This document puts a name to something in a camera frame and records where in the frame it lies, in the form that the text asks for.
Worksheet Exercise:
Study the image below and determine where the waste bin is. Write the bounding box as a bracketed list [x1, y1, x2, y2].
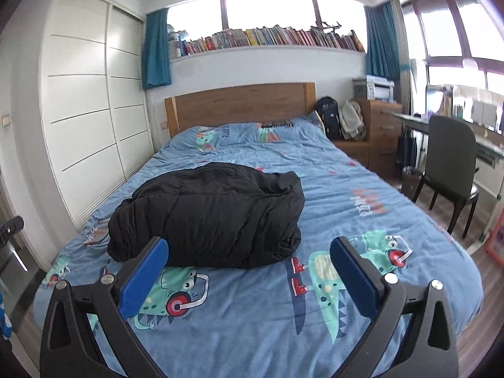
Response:
[401, 166, 423, 200]

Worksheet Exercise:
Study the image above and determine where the dark hanging bag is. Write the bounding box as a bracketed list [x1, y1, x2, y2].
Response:
[395, 129, 418, 170]

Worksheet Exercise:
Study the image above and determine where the white printer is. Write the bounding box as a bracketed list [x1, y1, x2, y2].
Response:
[352, 75, 395, 102]

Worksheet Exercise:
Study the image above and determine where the black backpack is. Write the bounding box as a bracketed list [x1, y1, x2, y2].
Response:
[314, 96, 342, 141]

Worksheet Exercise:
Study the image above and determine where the teal curtain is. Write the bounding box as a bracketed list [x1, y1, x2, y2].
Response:
[142, 8, 172, 90]
[364, 2, 400, 81]

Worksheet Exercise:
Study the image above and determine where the black puffer jacket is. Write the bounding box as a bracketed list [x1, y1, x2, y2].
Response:
[108, 162, 305, 269]

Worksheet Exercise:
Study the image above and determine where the teal left curtain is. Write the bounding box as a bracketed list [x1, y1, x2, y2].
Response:
[142, 8, 172, 90]

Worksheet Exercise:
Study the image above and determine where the wooden headboard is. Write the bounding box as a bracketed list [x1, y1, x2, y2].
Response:
[162, 82, 316, 137]

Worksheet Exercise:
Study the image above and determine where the row of books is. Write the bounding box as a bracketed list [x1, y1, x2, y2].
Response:
[168, 25, 366, 59]

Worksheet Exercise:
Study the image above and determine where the white desk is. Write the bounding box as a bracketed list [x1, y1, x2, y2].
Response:
[393, 112, 504, 241]

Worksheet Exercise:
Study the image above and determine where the teal right curtain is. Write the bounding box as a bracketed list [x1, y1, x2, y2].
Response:
[364, 2, 400, 81]

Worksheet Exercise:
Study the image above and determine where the white sliding wardrobe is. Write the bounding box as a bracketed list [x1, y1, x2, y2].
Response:
[40, 0, 154, 229]

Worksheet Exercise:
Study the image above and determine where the wooden drawer dresser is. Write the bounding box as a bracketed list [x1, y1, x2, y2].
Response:
[332, 99, 402, 179]

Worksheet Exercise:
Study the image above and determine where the dark grey chair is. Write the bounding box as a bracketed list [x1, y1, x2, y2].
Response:
[411, 114, 482, 239]

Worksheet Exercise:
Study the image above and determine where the beige bag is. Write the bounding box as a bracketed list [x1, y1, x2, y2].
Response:
[338, 100, 366, 142]

